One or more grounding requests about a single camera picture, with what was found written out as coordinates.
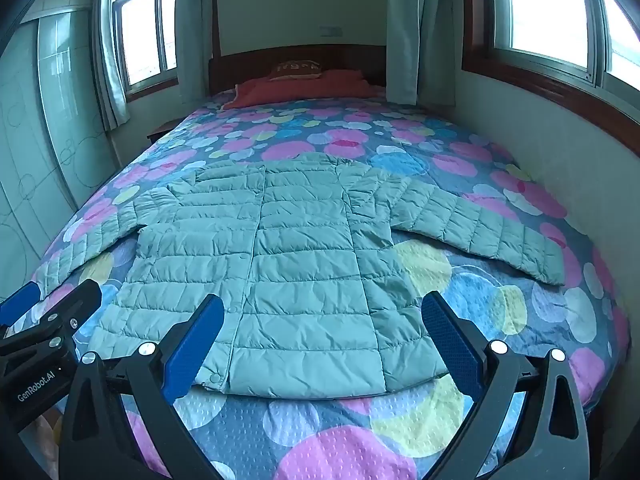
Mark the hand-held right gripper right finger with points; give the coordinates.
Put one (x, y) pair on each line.
(455, 342)

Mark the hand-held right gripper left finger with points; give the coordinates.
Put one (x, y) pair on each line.
(192, 352)

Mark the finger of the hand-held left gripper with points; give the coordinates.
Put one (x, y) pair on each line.
(75, 305)
(19, 302)

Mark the teal quilted blanket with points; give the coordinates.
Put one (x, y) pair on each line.
(300, 260)

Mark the glass-door wardrobe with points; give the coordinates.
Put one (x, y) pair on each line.
(40, 135)

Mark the dark wooden nightstand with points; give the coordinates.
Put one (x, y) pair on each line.
(162, 130)

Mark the circle-patterned bedspread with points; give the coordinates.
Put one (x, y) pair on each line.
(350, 135)

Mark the pale green curtain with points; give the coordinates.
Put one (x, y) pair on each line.
(192, 35)
(107, 60)
(420, 35)

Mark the red pillow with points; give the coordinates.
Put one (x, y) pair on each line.
(300, 92)

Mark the small wood-framed window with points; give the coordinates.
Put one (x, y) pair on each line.
(145, 25)

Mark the dark wooden headboard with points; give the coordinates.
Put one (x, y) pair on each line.
(240, 65)

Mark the brown printed pillow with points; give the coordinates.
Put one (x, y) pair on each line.
(296, 70)

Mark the large wood-framed window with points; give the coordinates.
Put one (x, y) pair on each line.
(545, 10)

